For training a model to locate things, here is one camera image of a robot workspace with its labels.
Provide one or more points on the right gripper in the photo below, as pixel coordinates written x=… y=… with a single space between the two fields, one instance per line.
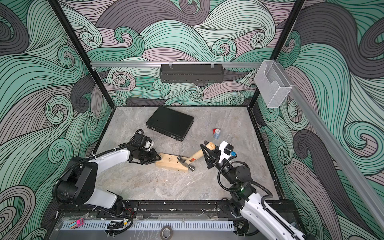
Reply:
x=215 y=156

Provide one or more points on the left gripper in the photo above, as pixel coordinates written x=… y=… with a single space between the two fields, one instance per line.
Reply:
x=152 y=159

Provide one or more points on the wooden handle claw hammer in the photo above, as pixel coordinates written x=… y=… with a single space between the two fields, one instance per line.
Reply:
x=199 y=154

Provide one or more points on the wooden block with nails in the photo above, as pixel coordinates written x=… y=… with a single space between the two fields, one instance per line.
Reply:
x=170 y=162

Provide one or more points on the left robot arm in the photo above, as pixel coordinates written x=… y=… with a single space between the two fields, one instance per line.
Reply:
x=77 y=184

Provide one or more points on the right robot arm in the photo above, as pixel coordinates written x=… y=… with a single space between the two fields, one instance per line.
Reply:
x=248 y=196

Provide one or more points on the black hard case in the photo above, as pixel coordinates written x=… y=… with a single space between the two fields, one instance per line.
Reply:
x=170 y=122

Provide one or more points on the tape roll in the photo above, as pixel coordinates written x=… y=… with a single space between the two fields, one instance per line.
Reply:
x=166 y=233

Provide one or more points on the pink small clip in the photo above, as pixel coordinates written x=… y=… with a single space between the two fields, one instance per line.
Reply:
x=80 y=222

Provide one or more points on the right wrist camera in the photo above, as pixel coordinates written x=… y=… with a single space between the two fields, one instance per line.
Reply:
x=227 y=152

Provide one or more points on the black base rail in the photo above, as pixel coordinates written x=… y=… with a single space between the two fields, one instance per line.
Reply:
x=211 y=208

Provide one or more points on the white slotted cable duct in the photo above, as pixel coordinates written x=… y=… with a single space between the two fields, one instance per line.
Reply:
x=154 y=225

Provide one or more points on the black wall shelf tray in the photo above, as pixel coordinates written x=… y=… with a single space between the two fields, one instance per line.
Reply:
x=190 y=73

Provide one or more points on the clear plastic wall bin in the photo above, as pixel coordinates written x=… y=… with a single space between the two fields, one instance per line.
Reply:
x=273 y=83

